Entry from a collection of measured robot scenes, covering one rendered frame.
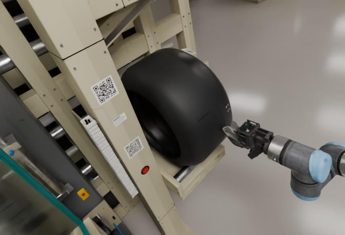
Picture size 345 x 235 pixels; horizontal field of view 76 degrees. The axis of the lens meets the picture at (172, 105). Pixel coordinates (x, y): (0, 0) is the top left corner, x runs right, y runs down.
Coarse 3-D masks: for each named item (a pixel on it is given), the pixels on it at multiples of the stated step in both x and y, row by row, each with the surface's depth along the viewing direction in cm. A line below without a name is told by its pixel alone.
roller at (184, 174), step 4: (184, 168) 111; (188, 168) 111; (192, 168) 112; (180, 172) 110; (184, 172) 110; (188, 172) 111; (176, 176) 109; (180, 176) 109; (184, 176) 110; (180, 180) 108
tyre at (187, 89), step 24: (168, 48) 99; (144, 72) 87; (168, 72) 86; (192, 72) 87; (144, 96) 88; (168, 96) 81; (192, 96) 83; (216, 96) 88; (144, 120) 130; (168, 120) 85; (192, 120) 82; (216, 120) 88; (168, 144) 127; (192, 144) 86; (216, 144) 96
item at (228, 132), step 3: (228, 126) 86; (225, 129) 92; (228, 129) 87; (231, 129) 86; (225, 132) 90; (228, 132) 88; (231, 132) 87; (234, 132) 86; (228, 135) 88; (231, 135) 88; (234, 135) 86; (234, 138) 86; (237, 138) 86
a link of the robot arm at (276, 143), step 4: (276, 136) 75; (280, 136) 75; (272, 140) 74; (276, 140) 73; (280, 140) 73; (284, 140) 72; (272, 144) 73; (276, 144) 72; (280, 144) 72; (268, 148) 74; (272, 148) 73; (276, 148) 72; (280, 148) 71; (268, 152) 74; (272, 152) 73; (276, 152) 72; (268, 156) 75; (272, 156) 73; (276, 156) 72; (272, 160) 75; (276, 160) 73
